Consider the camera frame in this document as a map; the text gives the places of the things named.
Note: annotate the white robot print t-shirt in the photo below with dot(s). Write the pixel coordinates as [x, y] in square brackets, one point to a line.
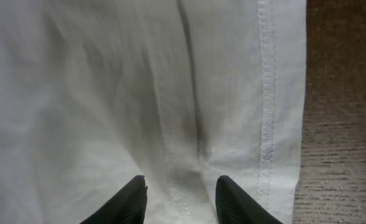
[95, 92]

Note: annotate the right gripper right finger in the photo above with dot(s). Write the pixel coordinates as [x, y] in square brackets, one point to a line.
[235, 206]

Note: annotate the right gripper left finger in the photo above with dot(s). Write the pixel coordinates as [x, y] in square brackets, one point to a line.
[127, 206]

